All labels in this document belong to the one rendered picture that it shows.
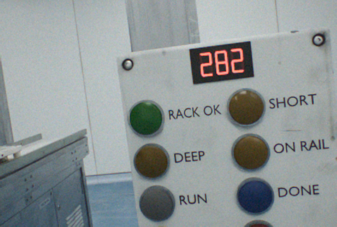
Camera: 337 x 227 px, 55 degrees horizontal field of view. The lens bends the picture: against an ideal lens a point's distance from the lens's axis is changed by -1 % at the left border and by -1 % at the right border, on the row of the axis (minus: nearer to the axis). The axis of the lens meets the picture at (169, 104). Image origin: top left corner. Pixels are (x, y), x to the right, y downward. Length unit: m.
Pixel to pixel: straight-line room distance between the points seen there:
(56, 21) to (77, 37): 0.34
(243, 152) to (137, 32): 0.16
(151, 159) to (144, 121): 0.03
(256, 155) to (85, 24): 3.95
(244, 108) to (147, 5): 0.14
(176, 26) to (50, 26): 4.02
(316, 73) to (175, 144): 0.12
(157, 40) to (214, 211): 0.17
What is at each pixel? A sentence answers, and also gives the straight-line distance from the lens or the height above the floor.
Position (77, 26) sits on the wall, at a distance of 4.19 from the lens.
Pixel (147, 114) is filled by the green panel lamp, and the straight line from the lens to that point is 0.26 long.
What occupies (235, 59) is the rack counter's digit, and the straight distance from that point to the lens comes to 0.26.
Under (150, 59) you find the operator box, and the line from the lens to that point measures 0.26.
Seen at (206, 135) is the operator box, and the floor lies 1.11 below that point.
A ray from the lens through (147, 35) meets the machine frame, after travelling 0.33.
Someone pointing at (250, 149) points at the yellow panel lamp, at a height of 1.10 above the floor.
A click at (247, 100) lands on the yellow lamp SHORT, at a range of 0.26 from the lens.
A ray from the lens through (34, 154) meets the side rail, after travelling 1.37.
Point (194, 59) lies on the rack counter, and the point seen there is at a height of 1.17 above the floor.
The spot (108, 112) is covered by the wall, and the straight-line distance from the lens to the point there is 4.05.
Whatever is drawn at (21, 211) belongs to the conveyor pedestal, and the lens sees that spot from 1.40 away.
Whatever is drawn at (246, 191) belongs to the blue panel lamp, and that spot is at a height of 1.06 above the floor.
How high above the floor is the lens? 1.16
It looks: 4 degrees down
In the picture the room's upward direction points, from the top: 7 degrees counter-clockwise
